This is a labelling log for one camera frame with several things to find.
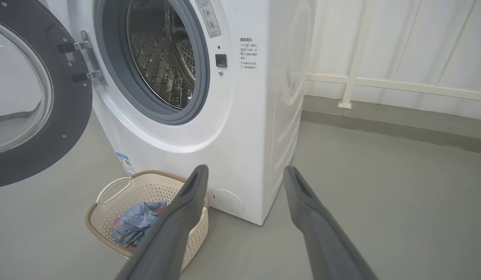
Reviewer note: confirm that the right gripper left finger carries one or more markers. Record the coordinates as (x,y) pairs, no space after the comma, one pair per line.
(174,233)

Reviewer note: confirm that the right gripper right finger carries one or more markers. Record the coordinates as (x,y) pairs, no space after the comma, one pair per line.
(322,241)

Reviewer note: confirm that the blue patterned garment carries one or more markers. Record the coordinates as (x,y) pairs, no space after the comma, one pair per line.
(141,217)

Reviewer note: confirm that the black round washer door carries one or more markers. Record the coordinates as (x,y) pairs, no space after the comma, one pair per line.
(73,128)

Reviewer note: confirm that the white front-load washing machine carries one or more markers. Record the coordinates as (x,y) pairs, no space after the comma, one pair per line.
(232,128)

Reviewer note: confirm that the grey rubber door gasket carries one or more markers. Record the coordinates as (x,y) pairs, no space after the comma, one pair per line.
(201,77)

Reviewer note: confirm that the black door lock socket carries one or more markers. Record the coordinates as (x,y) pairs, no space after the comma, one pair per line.
(221,60)

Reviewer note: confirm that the metal door hinge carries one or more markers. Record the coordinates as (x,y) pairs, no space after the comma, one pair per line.
(90,58)

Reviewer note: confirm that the round drain filter cover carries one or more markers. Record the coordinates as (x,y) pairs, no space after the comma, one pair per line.
(227,201)

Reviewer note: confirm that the cream plastic laundry basket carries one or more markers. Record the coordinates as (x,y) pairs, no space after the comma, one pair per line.
(108,217)

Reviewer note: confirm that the blue energy label sticker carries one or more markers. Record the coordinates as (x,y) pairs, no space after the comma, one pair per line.
(125,163)

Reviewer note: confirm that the white metal railing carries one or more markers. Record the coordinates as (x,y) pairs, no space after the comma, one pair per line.
(399,85)

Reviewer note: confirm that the printed warning text label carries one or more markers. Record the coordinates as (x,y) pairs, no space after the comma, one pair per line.
(248,53)

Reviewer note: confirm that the instruction sticker with dials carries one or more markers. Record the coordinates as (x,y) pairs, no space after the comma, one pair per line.
(209,17)

